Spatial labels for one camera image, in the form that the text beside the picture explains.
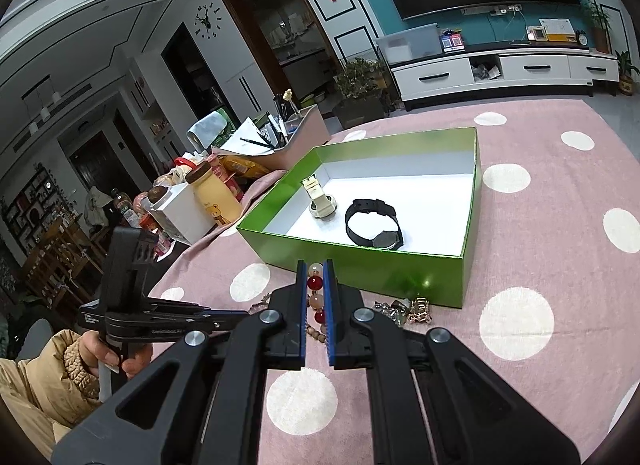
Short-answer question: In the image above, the yellow bottle with brown lid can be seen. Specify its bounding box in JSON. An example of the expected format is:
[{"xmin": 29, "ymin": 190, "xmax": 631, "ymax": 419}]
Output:
[{"xmin": 185, "ymin": 164, "xmax": 244, "ymax": 226}]

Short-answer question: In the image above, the white television cabinet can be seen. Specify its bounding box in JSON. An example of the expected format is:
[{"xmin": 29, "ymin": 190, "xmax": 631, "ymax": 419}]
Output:
[{"xmin": 387, "ymin": 42, "xmax": 621, "ymax": 113}]

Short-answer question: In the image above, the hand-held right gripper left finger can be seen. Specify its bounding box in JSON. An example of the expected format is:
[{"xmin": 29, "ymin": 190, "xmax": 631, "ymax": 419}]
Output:
[{"xmin": 50, "ymin": 259, "xmax": 308, "ymax": 465}]

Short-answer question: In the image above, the person's left forearm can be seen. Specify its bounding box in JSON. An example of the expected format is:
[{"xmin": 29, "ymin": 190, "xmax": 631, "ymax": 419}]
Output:
[{"xmin": 0, "ymin": 329, "xmax": 102, "ymax": 463}]

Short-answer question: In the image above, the wooden dining chair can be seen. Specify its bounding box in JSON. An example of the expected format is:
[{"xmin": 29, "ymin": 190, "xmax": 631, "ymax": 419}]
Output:
[{"xmin": 20, "ymin": 217, "xmax": 103, "ymax": 308}]

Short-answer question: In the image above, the black wrist watch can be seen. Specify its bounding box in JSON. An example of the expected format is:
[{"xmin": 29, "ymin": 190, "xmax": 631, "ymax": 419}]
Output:
[{"xmin": 345, "ymin": 198, "xmax": 405, "ymax": 252}]

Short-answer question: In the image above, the green cardboard box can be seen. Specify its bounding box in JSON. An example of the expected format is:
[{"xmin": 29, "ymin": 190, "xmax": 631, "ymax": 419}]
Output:
[{"xmin": 236, "ymin": 127, "xmax": 483, "ymax": 309}]

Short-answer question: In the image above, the dark display shelf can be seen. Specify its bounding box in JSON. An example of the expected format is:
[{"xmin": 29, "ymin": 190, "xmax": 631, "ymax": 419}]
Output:
[{"xmin": 0, "ymin": 165, "xmax": 57, "ymax": 248}]

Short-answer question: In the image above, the white charging cable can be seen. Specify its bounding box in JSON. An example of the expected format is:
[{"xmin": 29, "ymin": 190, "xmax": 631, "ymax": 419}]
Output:
[{"xmin": 509, "ymin": 10, "xmax": 532, "ymax": 44}]

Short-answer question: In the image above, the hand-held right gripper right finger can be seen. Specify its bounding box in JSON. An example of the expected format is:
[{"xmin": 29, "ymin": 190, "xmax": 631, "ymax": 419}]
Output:
[{"xmin": 324, "ymin": 259, "xmax": 585, "ymax": 465}]

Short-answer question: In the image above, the red mixed bead bracelet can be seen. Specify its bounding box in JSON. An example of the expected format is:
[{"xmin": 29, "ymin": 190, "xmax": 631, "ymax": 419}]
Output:
[{"xmin": 306, "ymin": 261, "xmax": 329, "ymax": 346}]

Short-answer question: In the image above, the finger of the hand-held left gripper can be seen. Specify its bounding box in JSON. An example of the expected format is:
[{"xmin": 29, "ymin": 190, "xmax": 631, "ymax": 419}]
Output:
[
  {"xmin": 142, "ymin": 296, "xmax": 250, "ymax": 322},
  {"xmin": 144, "ymin": 319, "xmax": 236, "ymax": 345}
]

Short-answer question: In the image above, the cream wrist watch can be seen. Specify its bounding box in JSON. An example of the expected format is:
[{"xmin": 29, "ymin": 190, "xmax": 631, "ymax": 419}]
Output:
[{"xmin": 302, "ymin": 176, "xmax": 339, "ymax": 220}]

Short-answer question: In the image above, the brown glass bottle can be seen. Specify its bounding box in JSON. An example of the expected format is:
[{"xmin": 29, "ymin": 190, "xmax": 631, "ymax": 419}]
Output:
[{"xmin": 112, "ymin": 188, "xmax": 136, "ymax": 226}]

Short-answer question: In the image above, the white square box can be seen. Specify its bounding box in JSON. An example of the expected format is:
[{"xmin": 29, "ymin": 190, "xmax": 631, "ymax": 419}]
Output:
[{"xmin": 145, "ymin": 182, "xmax": 217, "ymax": 247}]

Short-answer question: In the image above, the bunch of dark pens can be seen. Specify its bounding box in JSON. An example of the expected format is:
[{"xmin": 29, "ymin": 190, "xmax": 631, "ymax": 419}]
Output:
[{"xmin": 260, "ymin": 95, "xmax": 295, "ymax": 148}]

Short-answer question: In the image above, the gold link jewelry piece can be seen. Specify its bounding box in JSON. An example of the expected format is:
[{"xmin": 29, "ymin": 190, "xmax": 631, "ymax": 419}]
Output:
[{"xmin": 409, "ymin": 297, "xmax": 434, "ymax": 327}]

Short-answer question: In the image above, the leafy plant in dark planter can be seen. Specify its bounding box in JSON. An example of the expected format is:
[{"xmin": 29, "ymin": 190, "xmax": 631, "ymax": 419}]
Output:
[{"xmin": 332, "ymin": 59, "xmax": 396, "ymax": 130}]

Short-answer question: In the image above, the green jade pendant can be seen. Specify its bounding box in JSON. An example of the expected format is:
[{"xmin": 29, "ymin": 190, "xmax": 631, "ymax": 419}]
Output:
[{"xmin": 374, "ymin": 297, "xmax": 415, "ymax": 328}]

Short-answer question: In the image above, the black deer wall clock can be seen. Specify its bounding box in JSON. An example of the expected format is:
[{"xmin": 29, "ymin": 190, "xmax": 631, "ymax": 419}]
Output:
[{"xmin": 194, "ymin": 1, "xmax": 224, "ymax": 40}]

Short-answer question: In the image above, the white paper sheet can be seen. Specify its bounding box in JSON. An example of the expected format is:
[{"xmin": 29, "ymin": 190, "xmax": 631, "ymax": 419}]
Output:
[{"xmin": 220, "ymin": 117, "xmax": 273, "ymax": 152}]

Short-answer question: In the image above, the person's left hand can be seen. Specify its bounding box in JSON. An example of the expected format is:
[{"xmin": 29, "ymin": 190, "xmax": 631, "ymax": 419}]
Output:
[{"xmin": 81, "ymin": 332, "xmax": 154, "ymax": 381}]

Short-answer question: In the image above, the clear plastic storage bin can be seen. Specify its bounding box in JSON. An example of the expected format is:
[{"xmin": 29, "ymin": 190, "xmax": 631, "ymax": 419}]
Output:
[{"xmin": 375, "ymin": 23, "xmax": 442, "ymax": 64}]

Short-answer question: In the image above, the small potted plant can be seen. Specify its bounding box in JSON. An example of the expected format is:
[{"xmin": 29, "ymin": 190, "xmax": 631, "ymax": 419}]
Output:
[{"xmin": 616, "ymin": 50, "xmax": 640, "ymax": 96}]

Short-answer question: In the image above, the tall potted plant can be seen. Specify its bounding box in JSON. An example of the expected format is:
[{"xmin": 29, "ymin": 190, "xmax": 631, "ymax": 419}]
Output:
[{"xmin": 580, "ymin": 0, "xmax": 614, "ymax": 54}]

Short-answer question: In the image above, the yellow snack bag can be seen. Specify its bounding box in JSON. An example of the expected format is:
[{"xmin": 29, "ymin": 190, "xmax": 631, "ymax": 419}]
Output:
[{"xmin": 220, "ymin": 155, "xmax": 272, "ymax": 178}]

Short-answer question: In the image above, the white yellow desk calendar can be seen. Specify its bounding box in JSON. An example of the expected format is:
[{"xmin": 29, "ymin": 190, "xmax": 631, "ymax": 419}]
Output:
[{"xmin": 539, "ymin": 18, "xmax": 576, "ymax": 42}]

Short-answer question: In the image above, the clear bottle with red strap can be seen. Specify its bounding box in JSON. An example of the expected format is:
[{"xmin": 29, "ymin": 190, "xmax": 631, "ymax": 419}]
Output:
[{"xmin": 174, "ymin": 155, "xmax": 208, "ymax": 180}]

